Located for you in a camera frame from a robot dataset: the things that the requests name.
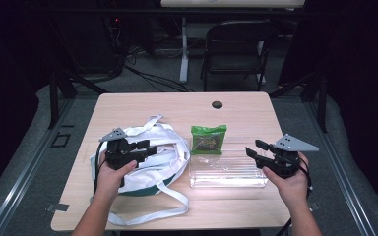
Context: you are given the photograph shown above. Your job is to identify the person's right hand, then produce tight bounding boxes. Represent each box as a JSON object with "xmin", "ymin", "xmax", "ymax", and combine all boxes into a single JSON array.
[{"xmin": 262, "ymin": 151, "xmax": 311, "ymax": 211}]

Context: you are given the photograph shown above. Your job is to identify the black folding chair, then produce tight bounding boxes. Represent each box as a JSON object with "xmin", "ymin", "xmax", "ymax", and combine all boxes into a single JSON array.
[{"xmin": 200, "ymin": 19, "xmax": 280, "ymax": 93}]

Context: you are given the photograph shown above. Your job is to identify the person's left hand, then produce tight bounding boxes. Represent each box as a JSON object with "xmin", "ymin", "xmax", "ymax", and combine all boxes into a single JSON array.
[{"xmin": 94, "ymin": 151, "xmax": 139, "ymax": 202}]

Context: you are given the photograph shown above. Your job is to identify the white tote bag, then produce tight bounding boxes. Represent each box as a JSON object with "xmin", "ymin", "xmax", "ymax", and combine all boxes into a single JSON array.
[{"xmin": 90, "ymin": 113, "xmax": 192, "ymax": 227}]

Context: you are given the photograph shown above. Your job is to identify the hand-held gripper cable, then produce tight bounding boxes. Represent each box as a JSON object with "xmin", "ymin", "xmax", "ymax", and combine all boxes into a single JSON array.
[
  {"xmin": 275, "ymin": 163, "xmax": 313, "ymax": 236},
  {"xmin": 92, "ymin": 140, "xmax": 108, "ymax": 199}
]

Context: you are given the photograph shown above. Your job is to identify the black floor cables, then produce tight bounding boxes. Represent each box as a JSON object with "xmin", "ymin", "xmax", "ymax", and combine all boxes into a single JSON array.
[{"xmin": 123, "ymin": 45, "xmax": 196, "ymax": 93}]

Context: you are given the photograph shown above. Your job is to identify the aluminium floor rail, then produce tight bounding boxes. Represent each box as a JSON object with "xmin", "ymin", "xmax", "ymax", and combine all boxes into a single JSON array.
[
  {"xmin": 0, "ymin": 97, "xmax": 77, "ymax": 236},
  {"xmin": 303, "ymin": 97, "xmax": 378, "ymax": 236}
]

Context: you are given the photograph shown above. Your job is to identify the right hand-held gripper cable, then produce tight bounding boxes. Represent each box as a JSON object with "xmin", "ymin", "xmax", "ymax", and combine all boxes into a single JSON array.
[{"xmin": 275, "ymin": 163, "xmax": 313, "ymax": 236}]

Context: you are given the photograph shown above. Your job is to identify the green snack packet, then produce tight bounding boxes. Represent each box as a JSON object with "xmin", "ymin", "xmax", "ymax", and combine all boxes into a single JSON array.
[{"xmin": 189, "ymin": 124, "xmax": 228, "ymax": 156}]

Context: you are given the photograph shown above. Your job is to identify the left hand-held gripper cable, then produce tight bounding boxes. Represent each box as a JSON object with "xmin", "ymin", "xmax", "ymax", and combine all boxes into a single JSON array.
[{"xmin": 92, "ymin": 140, "xmax": 108, "ymax": 199}]

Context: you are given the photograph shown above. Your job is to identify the white desk top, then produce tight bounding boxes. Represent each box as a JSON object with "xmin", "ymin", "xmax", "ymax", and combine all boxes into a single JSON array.
[{"xmin": 159, "ymin": 0, "xmax": 306, "ymax": 9}]

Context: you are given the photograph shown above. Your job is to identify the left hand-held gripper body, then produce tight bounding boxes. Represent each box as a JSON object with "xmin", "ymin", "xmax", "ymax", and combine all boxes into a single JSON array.
[{"xmin": 98, "ymin": 127, "xmax": 143, "ymax": 171}]

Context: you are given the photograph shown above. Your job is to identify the black metal stand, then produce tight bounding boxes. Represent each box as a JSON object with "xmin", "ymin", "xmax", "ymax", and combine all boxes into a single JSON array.
[
  {"xmin": 46, "ymin": 63, "xmax": 110, "ymax": 131},
  {"xmin": 268, "ymin": 67, "xmax": 330, "ymax": 134}
]

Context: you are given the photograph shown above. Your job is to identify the white desk leg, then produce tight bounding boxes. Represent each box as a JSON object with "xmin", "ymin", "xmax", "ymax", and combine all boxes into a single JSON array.
[{"xmin": 179, "ymin": 16, "xmax": 190, "ymax": 84}]

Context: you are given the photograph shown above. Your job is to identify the clear plastic tray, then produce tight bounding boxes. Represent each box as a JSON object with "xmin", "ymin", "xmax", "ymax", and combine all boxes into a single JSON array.
[{"xmin": 188, "ymin": 136, "xmax": 270, "ymax": 190}]

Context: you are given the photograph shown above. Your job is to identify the dark equipment with red light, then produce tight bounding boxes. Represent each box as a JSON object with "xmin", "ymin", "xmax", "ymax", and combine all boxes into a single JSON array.
[{"xmin": 78, "ymin": 13, "xmax": 127, "ymax": 74}]

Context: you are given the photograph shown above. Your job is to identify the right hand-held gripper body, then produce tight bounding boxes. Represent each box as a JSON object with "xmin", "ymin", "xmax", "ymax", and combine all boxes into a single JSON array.
[{"xmin": 261, "ymin": 133, "xmax": 320, "ymax": 180}]

